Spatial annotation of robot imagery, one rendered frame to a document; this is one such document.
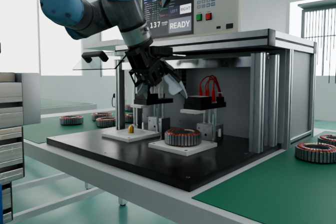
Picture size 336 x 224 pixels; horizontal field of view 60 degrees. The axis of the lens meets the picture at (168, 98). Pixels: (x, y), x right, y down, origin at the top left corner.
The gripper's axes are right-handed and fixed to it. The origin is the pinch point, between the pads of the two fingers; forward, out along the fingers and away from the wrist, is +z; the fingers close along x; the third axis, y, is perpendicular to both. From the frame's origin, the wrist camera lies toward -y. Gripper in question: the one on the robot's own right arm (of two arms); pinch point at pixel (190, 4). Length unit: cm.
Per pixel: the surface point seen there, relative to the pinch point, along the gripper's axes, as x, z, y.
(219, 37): -3.5, 4.8, -24.0
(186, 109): -12.4, 27.1, -19.5
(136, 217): -95, 115, -90
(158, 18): -32.0, -5.2, -30.9
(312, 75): 17, 16, -62
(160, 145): -14.7, 36.9, -8.3
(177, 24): -22.6, -2.0, -29.6
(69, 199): -121, 96, -55
